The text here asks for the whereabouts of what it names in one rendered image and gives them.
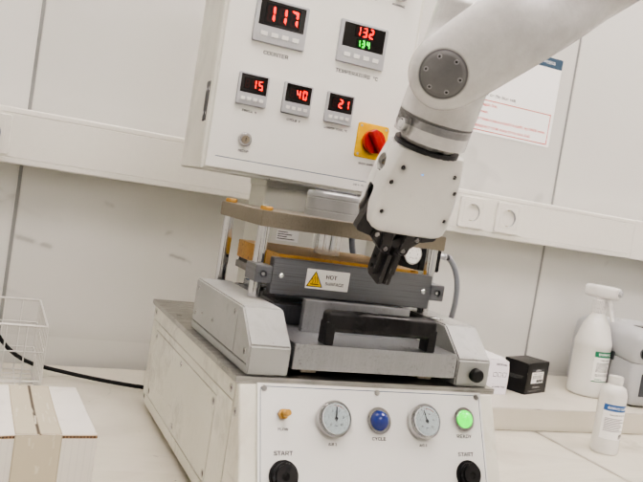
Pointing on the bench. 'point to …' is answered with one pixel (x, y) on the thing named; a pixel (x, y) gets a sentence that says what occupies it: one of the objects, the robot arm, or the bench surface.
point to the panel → (365, 435)
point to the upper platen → (327, 244)
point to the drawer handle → (351, 321)
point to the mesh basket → (28, 346)
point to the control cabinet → (299, 98)
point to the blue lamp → (379, 420)
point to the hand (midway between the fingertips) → (383, 264)
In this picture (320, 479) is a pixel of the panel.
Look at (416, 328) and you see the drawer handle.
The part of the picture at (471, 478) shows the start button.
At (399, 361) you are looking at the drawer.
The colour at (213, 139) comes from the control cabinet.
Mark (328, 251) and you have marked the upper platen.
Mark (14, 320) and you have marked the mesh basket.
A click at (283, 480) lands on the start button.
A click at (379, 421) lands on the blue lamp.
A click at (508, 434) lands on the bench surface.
